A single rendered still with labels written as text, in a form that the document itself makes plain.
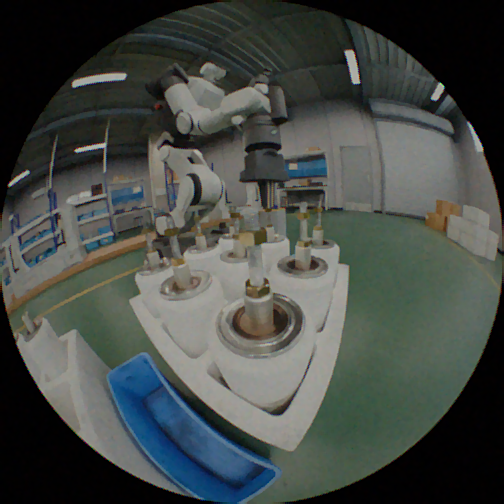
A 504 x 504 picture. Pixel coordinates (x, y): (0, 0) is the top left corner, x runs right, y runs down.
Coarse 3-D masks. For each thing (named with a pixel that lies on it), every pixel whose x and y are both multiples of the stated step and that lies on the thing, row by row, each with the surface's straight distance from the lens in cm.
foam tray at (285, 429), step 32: (160, 320) 28; (160, 352) 24; (320, 352) 20; (192, 384) 19; (224, 384) 26; (320, 384) 18; (224, 416) 17; (256, 416) 17; (288, 416) 17; (288, 448) 17
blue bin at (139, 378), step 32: (128, 384) 39; (160, 384) 41; (128, 416) 31; (160, 416) 40; (192, 416) 24; (160, 448) 31; (192, 448) 37; (224, 448) 35; (192, 480) 29; (224, 480) 36; (256, 480) 31
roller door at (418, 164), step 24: (384, 120) 592; (384, 144) 558; (408, 144) 588; (432, 144) 644; (384, 168) 531; (408, 168) 562; (432, 168) 608; (456, 168) 682; (384, 192) 521; (408, 192) 550; (432, 192) 595; (456, 192) 664; (408, 216) 550
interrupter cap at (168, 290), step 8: (192, 272) 23; (200, 272) 22; (208, 272) 21; (168, 280) 23; (200, 280) 20; (208, 280) 19; (160, 288) 21; (168, 288) 21; (176, 288) 20; (184, 288) 20; (192, 288) 19; (200, 288) 18; (160, 296) 20; (168, 296) 18; (176, 296) 18; (184, 296) 17; (192, 296) 17
